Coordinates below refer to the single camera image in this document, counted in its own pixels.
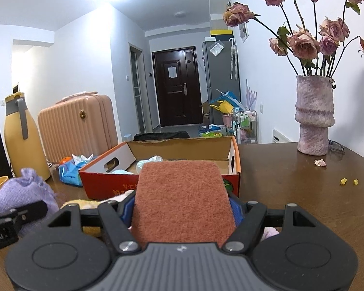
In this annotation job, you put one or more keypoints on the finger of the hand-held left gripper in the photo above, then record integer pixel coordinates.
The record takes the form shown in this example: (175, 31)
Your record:
(30, 212)

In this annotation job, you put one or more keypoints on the colourful floor bags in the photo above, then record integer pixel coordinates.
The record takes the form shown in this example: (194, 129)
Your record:
(212, 132)

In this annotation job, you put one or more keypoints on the pink ribbed suitcase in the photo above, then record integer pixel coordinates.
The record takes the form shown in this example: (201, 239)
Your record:
(75, 127)

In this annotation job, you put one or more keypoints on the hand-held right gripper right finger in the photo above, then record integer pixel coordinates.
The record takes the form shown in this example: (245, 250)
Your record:
(238, 215)

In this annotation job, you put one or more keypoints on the purple cloth cushion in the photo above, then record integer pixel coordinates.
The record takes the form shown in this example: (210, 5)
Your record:
(21, 191)

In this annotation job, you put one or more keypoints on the dark brown entrance door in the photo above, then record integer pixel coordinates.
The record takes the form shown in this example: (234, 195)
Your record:
(176, 103)

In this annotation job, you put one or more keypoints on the round ceiling lamp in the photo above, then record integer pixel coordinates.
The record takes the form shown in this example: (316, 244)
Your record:
(180, 14)

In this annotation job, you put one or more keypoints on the brown layered sponge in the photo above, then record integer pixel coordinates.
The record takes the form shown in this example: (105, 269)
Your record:
(182, 200)

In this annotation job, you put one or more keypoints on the blue plastic tissue bag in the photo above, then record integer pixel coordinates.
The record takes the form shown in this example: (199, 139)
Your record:
(69, 174)

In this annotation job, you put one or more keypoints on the blue and yellow bags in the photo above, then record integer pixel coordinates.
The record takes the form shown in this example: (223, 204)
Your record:
(226, 103)

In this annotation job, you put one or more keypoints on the black floor bag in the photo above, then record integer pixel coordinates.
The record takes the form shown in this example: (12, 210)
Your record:
(160, 136)

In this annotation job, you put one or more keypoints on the dried pink roses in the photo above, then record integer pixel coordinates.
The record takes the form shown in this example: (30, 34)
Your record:
(303, 44)

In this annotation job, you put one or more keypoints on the red cardboard box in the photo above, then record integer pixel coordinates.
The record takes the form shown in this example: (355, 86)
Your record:
(103, 182)

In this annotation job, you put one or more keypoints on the white trolley rack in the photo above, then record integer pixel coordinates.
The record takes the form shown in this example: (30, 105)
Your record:
(245, 125)

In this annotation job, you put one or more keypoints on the orange fruit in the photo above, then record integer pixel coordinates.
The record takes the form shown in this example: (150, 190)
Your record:
(66, 160)

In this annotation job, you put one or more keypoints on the yellow black box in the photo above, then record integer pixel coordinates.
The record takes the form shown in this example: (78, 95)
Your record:
(221, 32)

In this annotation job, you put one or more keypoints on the yellow white plush toy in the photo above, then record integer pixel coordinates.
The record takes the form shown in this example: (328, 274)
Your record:
(79, 203)

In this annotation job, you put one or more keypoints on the pink textured vase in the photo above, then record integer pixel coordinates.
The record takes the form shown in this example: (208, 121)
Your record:
(314, 115)

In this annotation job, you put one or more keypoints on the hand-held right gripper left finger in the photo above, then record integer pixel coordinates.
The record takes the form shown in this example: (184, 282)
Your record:
(128, 215)

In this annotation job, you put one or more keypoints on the grey refrigerator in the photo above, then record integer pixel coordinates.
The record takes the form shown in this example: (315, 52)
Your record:
(220, 75)

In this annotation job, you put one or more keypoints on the yellow thermos jug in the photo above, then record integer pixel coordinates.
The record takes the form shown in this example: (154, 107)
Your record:
(21, 145)

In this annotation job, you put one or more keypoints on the eyeglasses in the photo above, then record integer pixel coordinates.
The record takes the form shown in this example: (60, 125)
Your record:
(336, 146)

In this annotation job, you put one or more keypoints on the wall picture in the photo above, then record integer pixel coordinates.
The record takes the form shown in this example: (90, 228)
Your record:
(244, 32)

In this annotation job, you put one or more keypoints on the purple wall decoration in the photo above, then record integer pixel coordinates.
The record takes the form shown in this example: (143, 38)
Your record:
(251, 95)

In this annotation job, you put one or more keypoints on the grey side doorway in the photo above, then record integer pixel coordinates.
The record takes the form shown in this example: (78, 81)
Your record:
(137, 91)

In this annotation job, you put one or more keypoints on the fallen pink petal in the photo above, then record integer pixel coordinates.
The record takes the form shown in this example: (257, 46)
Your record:
(320, 162)

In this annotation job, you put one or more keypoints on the white paper notice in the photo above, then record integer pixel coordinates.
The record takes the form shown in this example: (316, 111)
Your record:
(173, 72)

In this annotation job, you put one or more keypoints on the brown cardboard carton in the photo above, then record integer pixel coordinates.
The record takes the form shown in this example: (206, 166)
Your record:
(206, 112)

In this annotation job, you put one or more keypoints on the pink bucket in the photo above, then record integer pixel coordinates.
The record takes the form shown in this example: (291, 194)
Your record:
(227, 120)

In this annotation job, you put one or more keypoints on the hanging folded umbrella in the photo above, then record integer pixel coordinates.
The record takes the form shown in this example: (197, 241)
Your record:
(233, 60)

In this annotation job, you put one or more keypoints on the clear zip bag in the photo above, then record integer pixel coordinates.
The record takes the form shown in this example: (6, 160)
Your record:
(217, 49)

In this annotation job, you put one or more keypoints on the lilac fluffy headband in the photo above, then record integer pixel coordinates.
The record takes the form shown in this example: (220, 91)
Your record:
(270, 232)

